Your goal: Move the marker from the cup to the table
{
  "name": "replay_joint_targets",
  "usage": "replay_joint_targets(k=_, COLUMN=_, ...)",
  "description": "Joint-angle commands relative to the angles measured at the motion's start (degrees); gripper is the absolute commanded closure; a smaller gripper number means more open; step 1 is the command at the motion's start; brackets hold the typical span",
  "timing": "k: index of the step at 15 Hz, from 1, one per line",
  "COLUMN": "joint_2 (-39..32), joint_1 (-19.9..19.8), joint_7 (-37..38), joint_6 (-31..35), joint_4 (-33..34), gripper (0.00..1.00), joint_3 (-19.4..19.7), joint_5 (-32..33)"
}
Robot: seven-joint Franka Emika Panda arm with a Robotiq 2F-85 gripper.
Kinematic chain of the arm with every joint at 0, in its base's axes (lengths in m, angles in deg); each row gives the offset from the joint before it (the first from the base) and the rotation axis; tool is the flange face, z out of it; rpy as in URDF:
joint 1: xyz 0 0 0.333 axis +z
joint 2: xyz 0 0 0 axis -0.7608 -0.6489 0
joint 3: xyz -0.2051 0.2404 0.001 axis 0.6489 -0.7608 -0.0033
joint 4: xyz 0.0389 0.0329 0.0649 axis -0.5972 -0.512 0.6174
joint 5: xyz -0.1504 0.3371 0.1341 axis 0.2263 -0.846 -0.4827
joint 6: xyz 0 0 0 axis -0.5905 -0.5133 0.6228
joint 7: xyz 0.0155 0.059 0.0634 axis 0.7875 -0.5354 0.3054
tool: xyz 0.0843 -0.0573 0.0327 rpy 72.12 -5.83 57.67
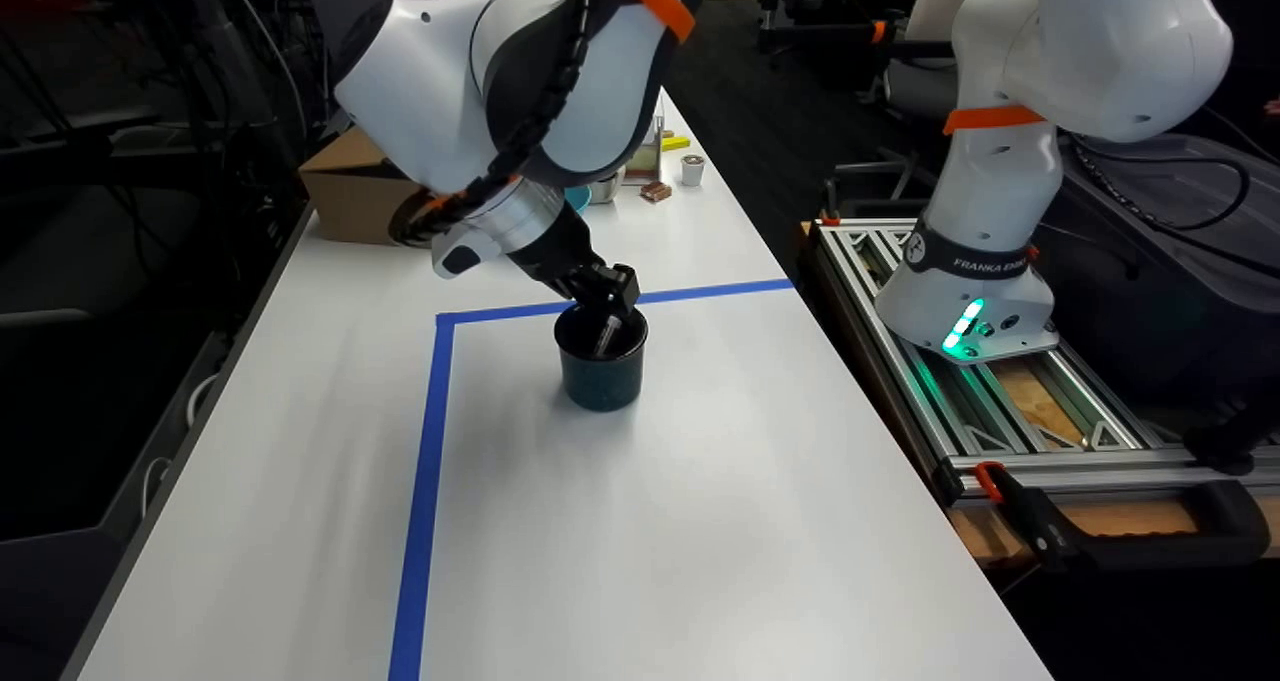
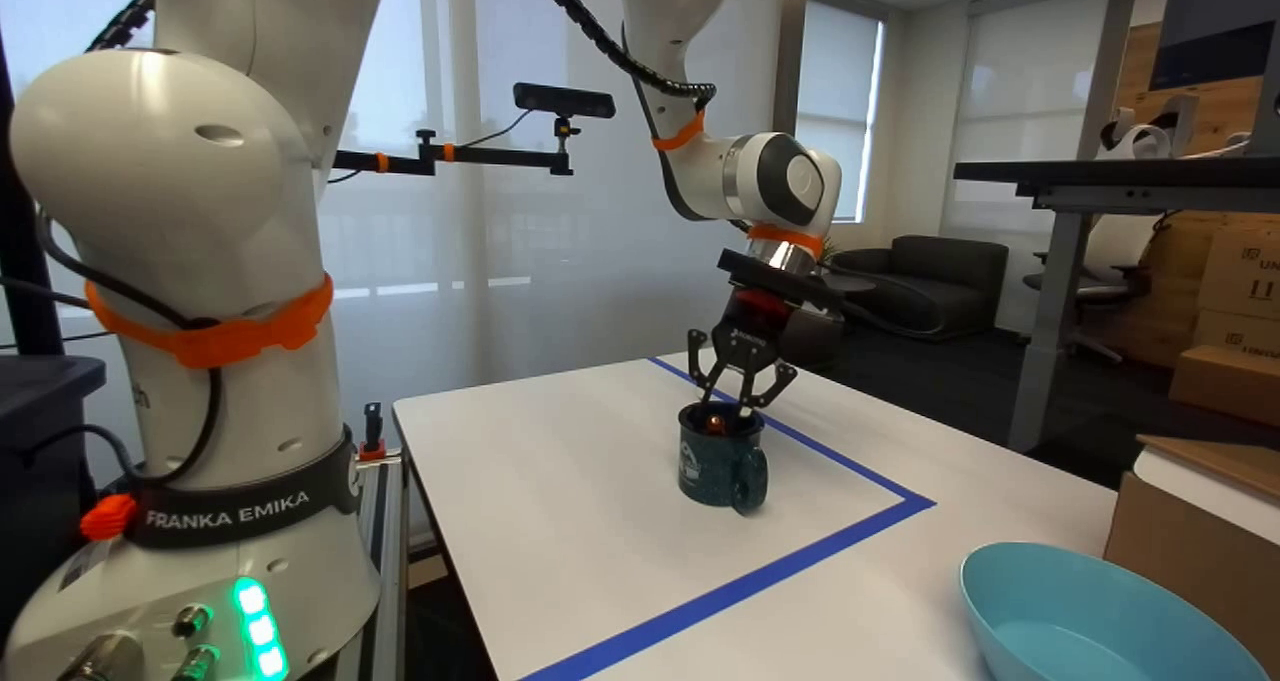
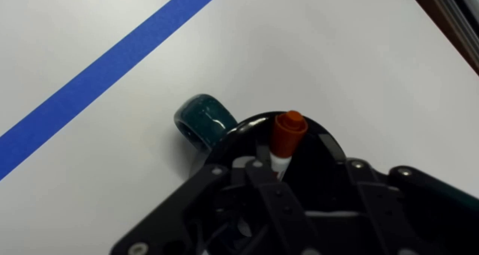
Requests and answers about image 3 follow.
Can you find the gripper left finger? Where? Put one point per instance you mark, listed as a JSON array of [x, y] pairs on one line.
[[168, 219]]

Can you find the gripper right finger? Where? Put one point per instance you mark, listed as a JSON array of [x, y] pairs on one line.
[[430, 195]]

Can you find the white marker with orange cap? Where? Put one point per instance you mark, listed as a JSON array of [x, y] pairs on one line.
[[286, 135]]

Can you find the dark teal glazed mug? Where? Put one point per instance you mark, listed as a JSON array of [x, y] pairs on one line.
[[204, 120]]

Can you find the blue tape strip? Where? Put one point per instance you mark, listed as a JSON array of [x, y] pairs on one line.
[[112, 66]]

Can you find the grey metal rail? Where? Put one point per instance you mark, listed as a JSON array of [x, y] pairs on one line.
[[458, 13]]

